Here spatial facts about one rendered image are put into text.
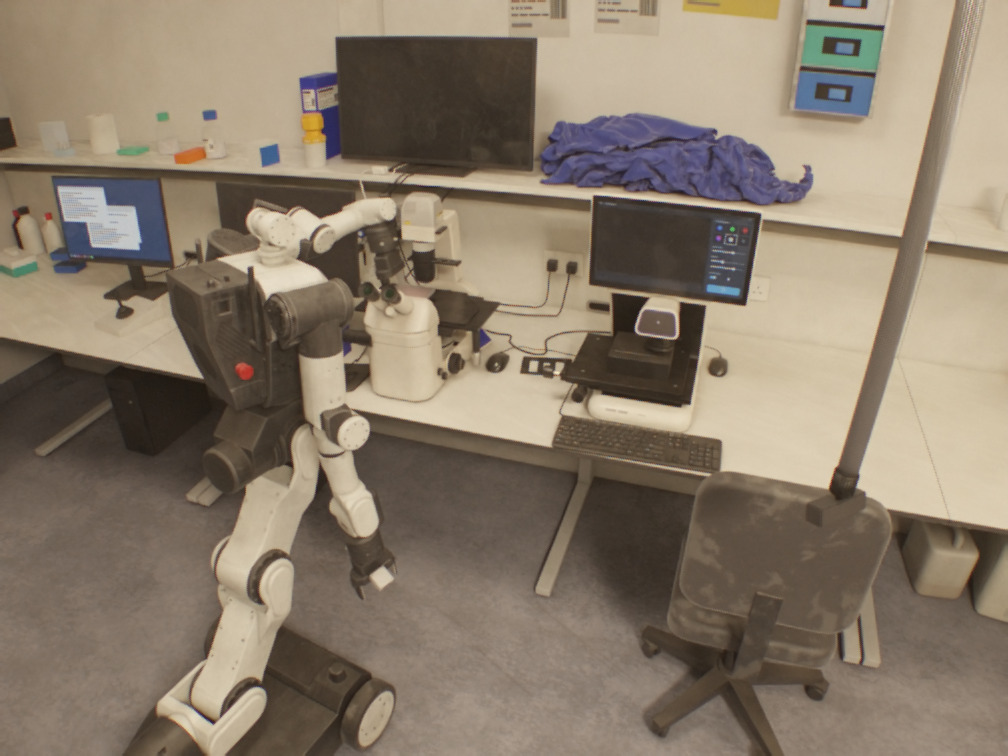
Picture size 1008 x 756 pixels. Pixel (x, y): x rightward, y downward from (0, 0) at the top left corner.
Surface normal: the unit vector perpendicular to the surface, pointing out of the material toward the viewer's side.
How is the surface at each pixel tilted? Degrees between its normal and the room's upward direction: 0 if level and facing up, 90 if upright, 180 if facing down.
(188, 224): 90
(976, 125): 90
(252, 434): 40
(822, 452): 0
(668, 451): 5
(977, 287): 90
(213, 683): 34
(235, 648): 48
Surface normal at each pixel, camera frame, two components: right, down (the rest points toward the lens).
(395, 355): -0.32, 0.49
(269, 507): -0.36, -0.25
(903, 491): 0.00, -0.87
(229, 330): 0.70, 0.33
